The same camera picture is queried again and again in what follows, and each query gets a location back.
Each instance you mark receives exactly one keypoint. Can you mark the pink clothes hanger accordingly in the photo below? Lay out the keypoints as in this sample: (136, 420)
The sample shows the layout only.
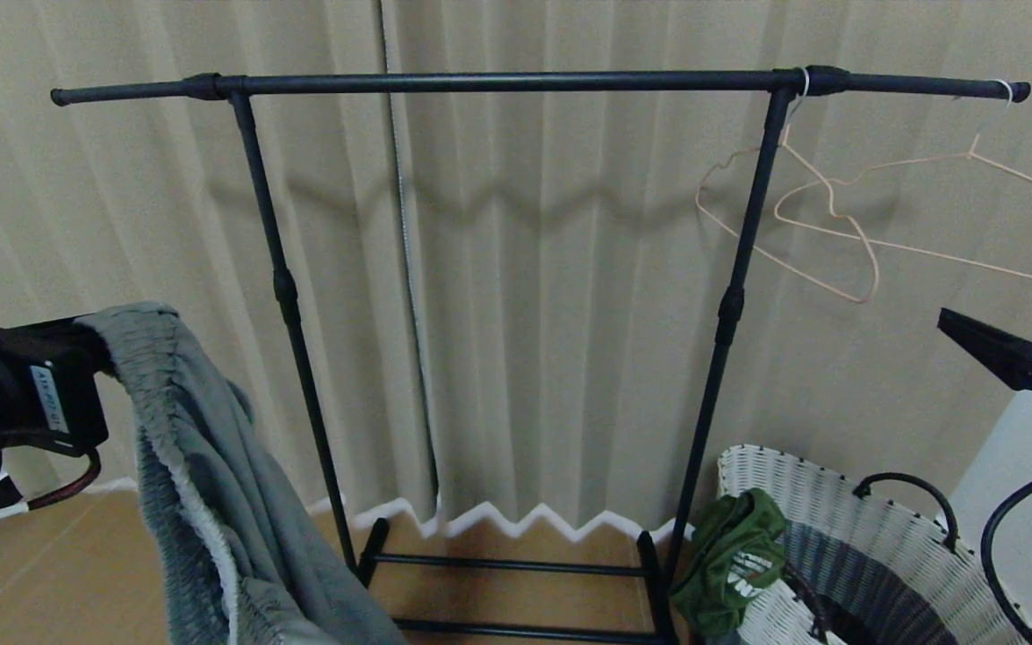
(928, 253)
(877, 269)

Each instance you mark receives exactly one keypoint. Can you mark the pale grey shorts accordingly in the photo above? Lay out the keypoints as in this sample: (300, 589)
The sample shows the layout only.
(211, 466)

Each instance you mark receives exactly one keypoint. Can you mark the green long-sleeved shirt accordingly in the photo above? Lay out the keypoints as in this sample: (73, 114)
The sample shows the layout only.
(731, 564)

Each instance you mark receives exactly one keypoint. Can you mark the white laundry basket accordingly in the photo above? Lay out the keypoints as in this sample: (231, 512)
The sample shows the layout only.
(874, 537)

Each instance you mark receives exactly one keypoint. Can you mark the black clothes rack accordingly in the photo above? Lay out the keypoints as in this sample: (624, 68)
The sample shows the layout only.
(516, 82)

